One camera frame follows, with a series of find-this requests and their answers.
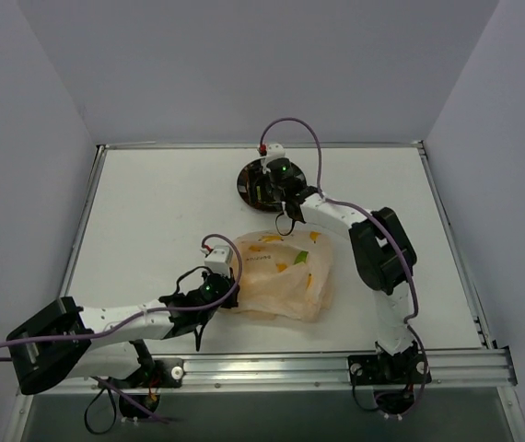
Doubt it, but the translucent orange plastic bag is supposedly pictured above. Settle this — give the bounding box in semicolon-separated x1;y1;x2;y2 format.
229;230;333;322

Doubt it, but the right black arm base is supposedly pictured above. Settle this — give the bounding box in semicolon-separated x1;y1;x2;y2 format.
347;343;432;421

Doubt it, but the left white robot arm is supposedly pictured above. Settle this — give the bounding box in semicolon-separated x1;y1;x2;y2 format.
6;267;239;395

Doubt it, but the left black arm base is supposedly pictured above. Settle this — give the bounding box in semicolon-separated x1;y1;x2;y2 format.
91;340;185;423

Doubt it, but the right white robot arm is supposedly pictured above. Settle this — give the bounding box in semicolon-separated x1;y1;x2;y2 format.
261;157;420;380

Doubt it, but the small green fake lime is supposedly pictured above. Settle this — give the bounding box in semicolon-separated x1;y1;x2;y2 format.
293;250;309;265

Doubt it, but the brown rimmed ceramic plate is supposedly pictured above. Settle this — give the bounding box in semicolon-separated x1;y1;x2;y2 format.
236;157;309;214

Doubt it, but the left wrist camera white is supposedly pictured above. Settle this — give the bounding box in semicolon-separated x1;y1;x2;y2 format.
204;246;233;278

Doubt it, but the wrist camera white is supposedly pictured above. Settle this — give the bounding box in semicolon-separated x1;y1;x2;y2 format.
204;246;233;278
258;143;285;173

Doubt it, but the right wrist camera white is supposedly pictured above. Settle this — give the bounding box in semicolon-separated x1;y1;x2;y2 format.
258;143;285;173

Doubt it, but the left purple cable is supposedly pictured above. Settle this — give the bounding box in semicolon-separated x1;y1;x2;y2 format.
0;233;245;362

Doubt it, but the purple cable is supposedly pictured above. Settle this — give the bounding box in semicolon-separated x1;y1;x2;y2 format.
258;117;429;397
0;233;245;362

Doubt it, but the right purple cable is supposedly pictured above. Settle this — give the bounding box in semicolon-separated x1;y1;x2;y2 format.
258;117;429;397

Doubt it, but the aluminium front rail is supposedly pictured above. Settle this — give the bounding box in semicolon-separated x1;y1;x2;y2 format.
38;348;517;394

